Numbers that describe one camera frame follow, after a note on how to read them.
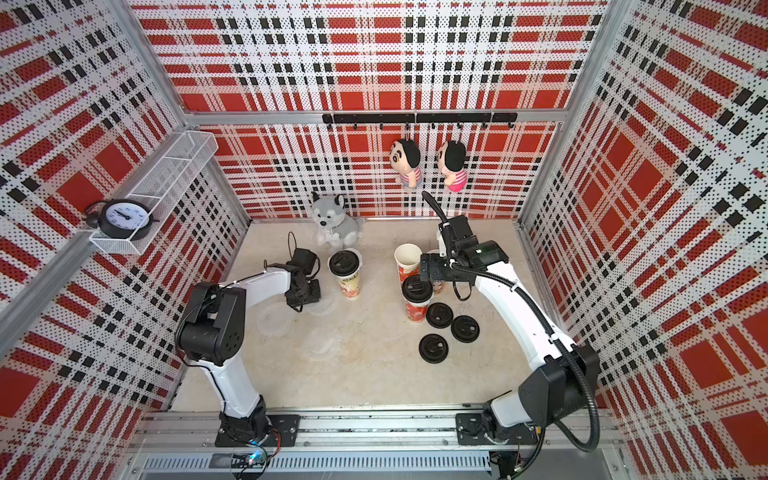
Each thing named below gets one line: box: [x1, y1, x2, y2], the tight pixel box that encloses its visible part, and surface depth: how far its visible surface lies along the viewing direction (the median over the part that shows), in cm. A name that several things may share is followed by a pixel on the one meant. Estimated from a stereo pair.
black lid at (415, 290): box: [401, 274, 434, 304], surface depth 82 cm
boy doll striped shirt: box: [389, 138, 423, 190], surface depth 96 cm
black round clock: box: [85, 198, 160, 241], surface depth 64 cm
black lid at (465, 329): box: [450, 315, 480, 344], surface depth 92 cm
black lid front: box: [418, 333, 449, 364], surface depth 88 cm
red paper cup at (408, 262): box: [394, 242, 423, 297], surface depth 93 cm
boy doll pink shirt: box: [437, 140, 468, 192], surface depth 98 cm
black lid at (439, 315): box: [426, 302, 454, 329], surface depth 95 cm
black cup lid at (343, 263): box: [329, 250, 359, 277], surface depth 88 cm
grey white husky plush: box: [311, 192, 365, 252], surface depth 103 cm
